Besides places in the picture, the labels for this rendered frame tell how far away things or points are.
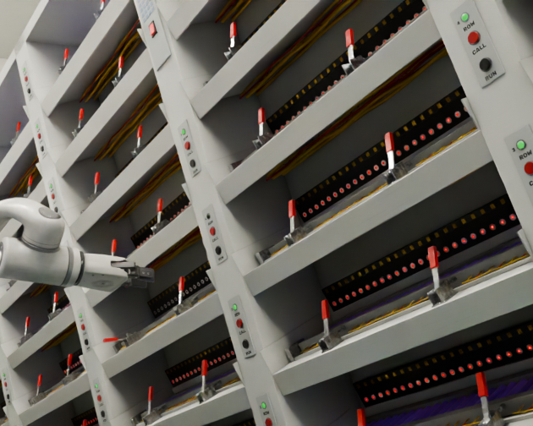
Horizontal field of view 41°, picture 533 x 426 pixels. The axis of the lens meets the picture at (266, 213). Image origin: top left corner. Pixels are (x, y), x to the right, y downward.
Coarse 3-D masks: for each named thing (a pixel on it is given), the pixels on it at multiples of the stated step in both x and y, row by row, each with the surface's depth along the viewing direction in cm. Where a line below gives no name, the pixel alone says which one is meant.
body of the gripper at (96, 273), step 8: (80, 256) 152; (88, 256) 151; (96, 256) 152; (104, 256) 153; (112, 256) 154; (88, 264) 150; (96, 264) 151; (104, 264) 152; (80, 272) 150; (88, 272) 150; (96, 272) 150; (104, 272) 151; (112, 272) 152; (120, 272) 153; (80, 280) 151; (88, 280) 152; (96, 280) 153; (104, 280) 153; (112, 280) 154; (120, 280) 154; (96, 288) 158; (104, 288) 158; (112, 288) 158
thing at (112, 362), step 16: (208, 272) 150; (208, 304) 153; (176, 320) 163; (192, 320) 159; (208, 320) 155; (160, 336) 169; (176, 336) 165; (96, 352) 193; (112, 352) 196; (128, 352) 182; (144, 352) 176; (112, 368) 189
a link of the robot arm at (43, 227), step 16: (0, 208) 145; (16, 208) 144; (32, 208) 144; (48, 208) 147; (0, 224) 150; (32, 224) 142; (48, 224) 142; (64, 224) 146; (32, 240) 143; (48, 240) 143
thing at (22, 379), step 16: (0, 160) 278; (16, 304) 259; (32, 304) 262; (48, 304) 266; (0, 320) 253; (16, 320) 256; (32, 320) 260; (48, 320) 263; (0, 336) 253; (16, 336) 254; (0, 352) 253; (48, 352) 258; (0, 368) 254; (16, 368) 250; (32, 368) 253; (48, 368) 256; (16, 384) 247; (32, 384) 250; (16, 416) 244; (48, 416) 249; (64, 416) 252
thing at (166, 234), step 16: (160, 208) 171; (176, 208) 192; (192, 208) 155; (160, 224) 169; (176, 224) 161; (192, 224) 157; (144, 240) 206; (160, 240) 167; (176, 240) 163; (192, 240) 186; (128, 256) 192; (144, 256) 173; (160, 256) 199
